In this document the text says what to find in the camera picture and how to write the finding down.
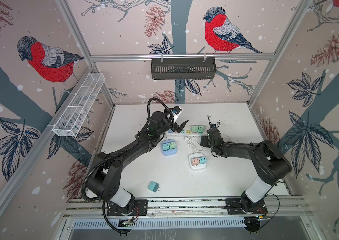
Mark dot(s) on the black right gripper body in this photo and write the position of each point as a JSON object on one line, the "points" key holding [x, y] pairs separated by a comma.
{"points": [[212, 144]]}

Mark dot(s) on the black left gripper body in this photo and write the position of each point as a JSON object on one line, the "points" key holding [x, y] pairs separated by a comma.
{"points": [[174, 127]]}

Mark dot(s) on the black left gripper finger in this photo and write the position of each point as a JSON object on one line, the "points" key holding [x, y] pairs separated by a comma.
{"points": [[181, 127], [170, 111]]}

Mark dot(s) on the white long power strip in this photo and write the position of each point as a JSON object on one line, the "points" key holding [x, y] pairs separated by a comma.
{"points": [[186, 133]]}

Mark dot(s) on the white square power strip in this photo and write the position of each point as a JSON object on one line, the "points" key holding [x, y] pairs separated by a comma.
{"points": [[198, 167]]}

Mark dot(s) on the pink charger plug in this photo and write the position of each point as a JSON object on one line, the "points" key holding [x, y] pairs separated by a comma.
{"points": [[195, 161]]}

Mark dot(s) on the blue square power strip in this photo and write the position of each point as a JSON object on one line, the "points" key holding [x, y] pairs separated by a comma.
{"points": [[169, 152]]}

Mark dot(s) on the teal charger front lowest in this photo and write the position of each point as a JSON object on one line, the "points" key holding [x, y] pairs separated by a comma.
{"points": [[153, 186]]}

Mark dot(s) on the light green charger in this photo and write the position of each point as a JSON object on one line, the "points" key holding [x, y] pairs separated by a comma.
{"points": [[201, 129]]}

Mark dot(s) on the teal charger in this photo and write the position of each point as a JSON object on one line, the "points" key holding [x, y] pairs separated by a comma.
{"points": [[165, 146]]}

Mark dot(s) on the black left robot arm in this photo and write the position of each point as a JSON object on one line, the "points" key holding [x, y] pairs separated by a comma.
{"points": [[102, 182]]}

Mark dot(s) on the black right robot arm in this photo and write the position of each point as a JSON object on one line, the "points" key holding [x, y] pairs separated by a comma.
{"points": [[268, 161]]}

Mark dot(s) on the black hanging basket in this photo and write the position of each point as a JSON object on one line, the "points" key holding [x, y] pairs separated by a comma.
{"points": [[183, 68]]}

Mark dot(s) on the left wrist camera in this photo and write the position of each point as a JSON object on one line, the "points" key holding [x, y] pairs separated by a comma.
{"points": [[179, 111]]}

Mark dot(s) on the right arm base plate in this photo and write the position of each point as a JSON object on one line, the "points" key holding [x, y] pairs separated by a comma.
{"points": [[238, 206]]}

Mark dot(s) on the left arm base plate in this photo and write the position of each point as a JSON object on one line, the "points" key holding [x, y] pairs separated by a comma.
{"points": [[133, 208]]}

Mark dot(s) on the white wire mesh shelf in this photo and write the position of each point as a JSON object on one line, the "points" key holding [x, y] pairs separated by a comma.
{"points": [[75, 113]]}

